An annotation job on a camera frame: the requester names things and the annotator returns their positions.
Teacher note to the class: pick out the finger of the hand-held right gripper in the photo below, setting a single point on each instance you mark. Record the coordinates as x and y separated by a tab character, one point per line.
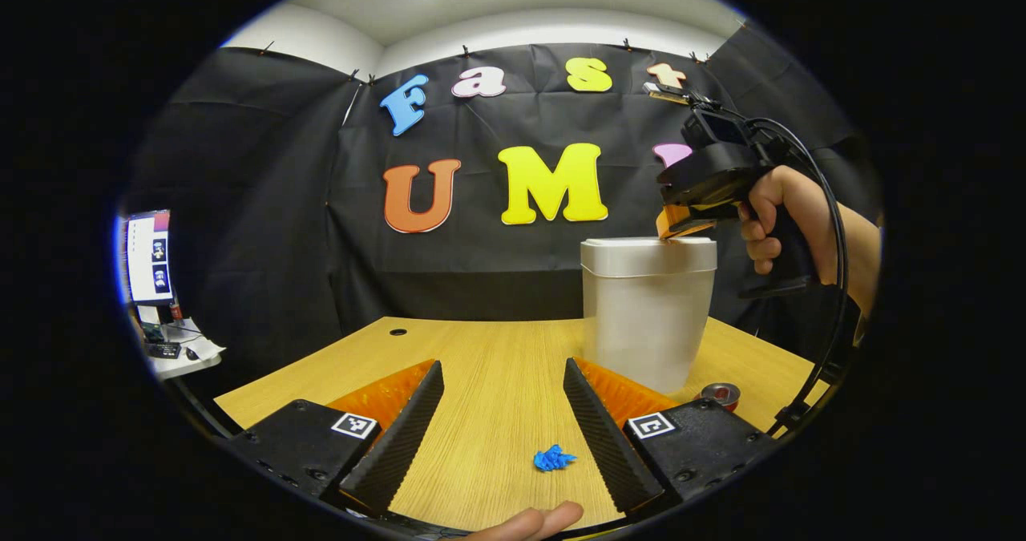
681	224

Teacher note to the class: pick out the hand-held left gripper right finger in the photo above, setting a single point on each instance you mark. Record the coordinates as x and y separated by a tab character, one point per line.
601	437

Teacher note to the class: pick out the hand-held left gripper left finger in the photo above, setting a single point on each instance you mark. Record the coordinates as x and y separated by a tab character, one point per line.
401	437

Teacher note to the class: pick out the blue paper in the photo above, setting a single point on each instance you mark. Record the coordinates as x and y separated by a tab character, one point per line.
553	459

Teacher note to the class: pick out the white desktop garbage bin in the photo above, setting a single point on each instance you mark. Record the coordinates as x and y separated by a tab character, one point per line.
645	325

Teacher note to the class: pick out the red pop can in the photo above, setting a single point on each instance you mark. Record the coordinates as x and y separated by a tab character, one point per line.
720	397

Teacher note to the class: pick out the wooden desktop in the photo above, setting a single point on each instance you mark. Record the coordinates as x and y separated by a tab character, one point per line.
497	397

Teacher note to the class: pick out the white side desk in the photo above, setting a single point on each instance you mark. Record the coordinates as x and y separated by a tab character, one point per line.
180	361

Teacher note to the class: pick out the black backdrop cloth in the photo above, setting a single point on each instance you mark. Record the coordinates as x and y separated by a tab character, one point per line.
264	204

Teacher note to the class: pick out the computer monitor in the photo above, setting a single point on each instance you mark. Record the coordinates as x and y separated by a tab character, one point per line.
148	256

